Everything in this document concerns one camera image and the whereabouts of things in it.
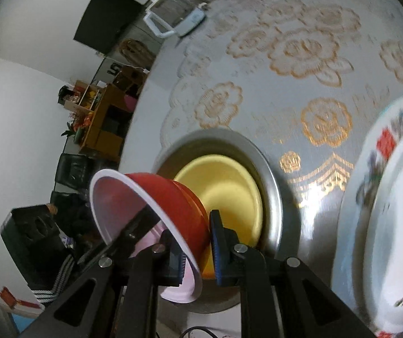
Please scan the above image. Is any white rose print plate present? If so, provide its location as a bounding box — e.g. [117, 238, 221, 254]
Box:
[362, 121, 403, 333]

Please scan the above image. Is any red plastic bowl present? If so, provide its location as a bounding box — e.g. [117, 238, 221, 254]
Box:
[89, 169, 211, 304]

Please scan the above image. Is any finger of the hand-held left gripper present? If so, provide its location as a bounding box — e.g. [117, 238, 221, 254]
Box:
[76, 206, 160, 264]

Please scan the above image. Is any teal rimmed printed plate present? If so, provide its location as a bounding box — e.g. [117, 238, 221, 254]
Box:
[332, 93, 403, 338]

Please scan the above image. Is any black plastic stool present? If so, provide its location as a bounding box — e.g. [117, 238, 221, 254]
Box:
[0, 204, 72, 286]

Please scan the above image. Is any dark striped clothing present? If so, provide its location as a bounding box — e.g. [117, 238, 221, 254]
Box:
[28, 253, 79, 305]

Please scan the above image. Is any brown woven chair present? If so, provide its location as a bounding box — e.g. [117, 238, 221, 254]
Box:
[118, 39, 156, 70]

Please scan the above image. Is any white electric glass kettle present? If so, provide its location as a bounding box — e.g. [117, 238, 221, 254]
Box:
[142, 0, 208, 39]

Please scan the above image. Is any yellow plastic bowl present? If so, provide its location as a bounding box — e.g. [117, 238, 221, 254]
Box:
[173, 153, 262, 279]

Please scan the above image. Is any pink plastic stool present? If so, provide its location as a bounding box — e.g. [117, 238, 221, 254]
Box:
[124, 93, 140, 112]

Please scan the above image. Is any wooden cabinet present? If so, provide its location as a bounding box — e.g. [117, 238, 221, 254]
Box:
[64, 79, 146, 163]

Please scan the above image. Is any stainless steel bowl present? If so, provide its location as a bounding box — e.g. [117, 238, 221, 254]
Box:
[152, 128, 284, 314]

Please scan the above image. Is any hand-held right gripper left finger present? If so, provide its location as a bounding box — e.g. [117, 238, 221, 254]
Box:
[18, 230, 188, 338]

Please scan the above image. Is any black leather chair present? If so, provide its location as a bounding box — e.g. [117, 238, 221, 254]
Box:
[54, 153, 93, 193]

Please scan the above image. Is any black wall television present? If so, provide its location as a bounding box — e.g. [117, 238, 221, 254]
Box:
[73, 0, 144, 54]

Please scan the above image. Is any black cable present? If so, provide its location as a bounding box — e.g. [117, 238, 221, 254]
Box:
[182, 326, 224, 338]

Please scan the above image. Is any orange flower arrangement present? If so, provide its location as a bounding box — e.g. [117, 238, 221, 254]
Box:
[61, 112, 95, 145]

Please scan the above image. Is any gold floral lace tablecloth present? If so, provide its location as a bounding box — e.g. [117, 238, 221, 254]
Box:
[118, 0, 403, 338]

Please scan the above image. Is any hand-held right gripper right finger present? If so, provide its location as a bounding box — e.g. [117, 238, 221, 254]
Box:
[209, 209, 376, 338]

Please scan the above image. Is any red white box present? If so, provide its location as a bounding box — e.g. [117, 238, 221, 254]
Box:
[0, 286, 45, 316]

